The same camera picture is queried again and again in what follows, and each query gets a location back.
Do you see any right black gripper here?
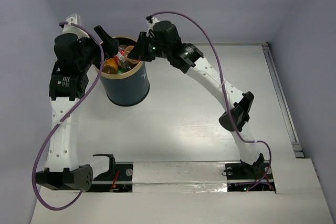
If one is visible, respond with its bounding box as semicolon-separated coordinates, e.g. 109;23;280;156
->
127;31;170;62

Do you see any small orange bottle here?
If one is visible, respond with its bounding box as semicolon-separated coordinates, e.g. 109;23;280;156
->
124;45;139;65
102;58;119;74

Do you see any clear bottle red label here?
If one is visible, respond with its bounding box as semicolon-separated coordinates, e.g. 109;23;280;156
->
116;50;132;70

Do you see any green plastic bottle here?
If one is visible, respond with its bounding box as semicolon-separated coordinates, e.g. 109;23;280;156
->
118;68;126;74

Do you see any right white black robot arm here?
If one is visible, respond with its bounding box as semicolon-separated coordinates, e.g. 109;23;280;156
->
128;17;265;178

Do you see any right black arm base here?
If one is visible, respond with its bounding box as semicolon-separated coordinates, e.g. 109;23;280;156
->
221;154;276;192

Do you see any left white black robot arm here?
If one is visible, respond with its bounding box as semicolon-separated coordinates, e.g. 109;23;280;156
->
34;22;105;191

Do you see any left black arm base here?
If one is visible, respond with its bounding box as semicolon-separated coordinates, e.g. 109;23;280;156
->
88;163;133;193

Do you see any dark bin with gold rim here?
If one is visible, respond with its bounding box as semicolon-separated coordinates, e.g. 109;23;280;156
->
98;36;150;107

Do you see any silver foil strip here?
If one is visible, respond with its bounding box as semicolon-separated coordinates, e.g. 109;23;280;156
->
132;162;227;193

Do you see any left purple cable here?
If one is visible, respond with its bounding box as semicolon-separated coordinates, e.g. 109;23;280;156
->
31;21;106;211

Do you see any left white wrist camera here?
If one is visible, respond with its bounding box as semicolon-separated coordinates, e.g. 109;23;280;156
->
62;13;81;35

